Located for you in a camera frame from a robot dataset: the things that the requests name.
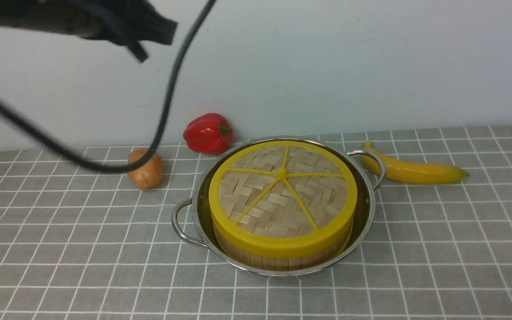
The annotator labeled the stainless steel pot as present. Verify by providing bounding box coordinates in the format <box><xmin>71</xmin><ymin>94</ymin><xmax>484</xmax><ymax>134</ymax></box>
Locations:
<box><xmin>172</xmin><ymin>136</ymin><xmax>386</xmax><ymax>278</ymax></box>

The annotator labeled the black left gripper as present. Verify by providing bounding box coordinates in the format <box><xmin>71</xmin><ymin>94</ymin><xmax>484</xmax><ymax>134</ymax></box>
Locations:
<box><xmin>0</xmin><ymin>0</ymin><xmax>178</xmax><ymax>63</ymax></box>

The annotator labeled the red bell pepper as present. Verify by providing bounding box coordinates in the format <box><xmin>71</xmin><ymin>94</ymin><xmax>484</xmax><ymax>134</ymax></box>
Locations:
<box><xmin>183</xmin><ymin>113</ymin><xmax>233</xmax><ymax>155</ymax></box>

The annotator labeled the yellow banana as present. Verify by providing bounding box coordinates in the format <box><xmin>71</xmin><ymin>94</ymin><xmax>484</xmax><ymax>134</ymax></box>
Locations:
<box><xmin>364</xmin><ymin>140</ymin><xmax>470</xmax><ymax>185</ymax></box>

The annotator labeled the yellow bamboo steamer lid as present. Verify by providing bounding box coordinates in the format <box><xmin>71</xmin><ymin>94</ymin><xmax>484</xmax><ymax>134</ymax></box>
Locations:
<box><xmin>208</xmin><ymin>140</ymin><xmax>358</xmax><ymax>259</ymax></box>

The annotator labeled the yellow bamboo steamer basket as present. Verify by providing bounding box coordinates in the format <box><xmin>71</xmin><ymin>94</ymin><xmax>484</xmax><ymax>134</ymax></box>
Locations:
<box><xmin>213</xmin><ymin>221</ymin><xmax>353</xmax><ymax>272</ymax></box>

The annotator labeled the grey checked tablecloth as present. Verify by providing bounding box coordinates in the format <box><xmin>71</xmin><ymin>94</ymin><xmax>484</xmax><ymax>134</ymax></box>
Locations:
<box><xmin>0</xmin><ymin>125</ymin><xmax>512</xmax><ymax>320</ymax></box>

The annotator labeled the black left camera cable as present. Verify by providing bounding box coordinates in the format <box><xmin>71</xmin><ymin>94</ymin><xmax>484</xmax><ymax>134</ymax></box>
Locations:
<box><xmin>0</xmin><ymin>0</ymin><xmax>217</xmax><ymax>174</ymax></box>

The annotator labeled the brown potato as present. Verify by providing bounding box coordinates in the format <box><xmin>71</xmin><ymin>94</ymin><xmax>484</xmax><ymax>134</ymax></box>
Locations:
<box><xmin>127</xmin><ymin>152</ymin><xmax>163</xmax><ymax>191</ymax></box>

